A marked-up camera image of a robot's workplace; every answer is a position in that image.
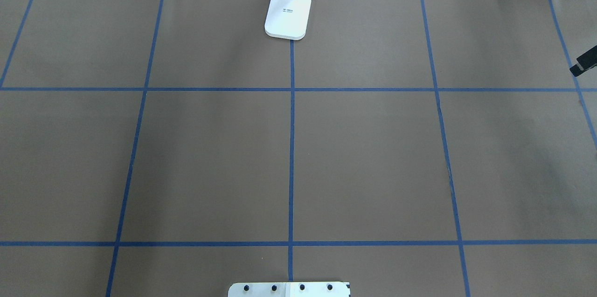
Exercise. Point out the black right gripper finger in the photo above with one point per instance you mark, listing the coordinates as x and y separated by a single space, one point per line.
584 62

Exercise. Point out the white desk lamp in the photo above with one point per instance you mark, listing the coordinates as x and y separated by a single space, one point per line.
287 19

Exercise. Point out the brown paper table cover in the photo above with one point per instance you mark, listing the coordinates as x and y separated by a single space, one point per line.
170 148

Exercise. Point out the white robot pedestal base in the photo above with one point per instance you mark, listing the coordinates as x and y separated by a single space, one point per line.
290 289

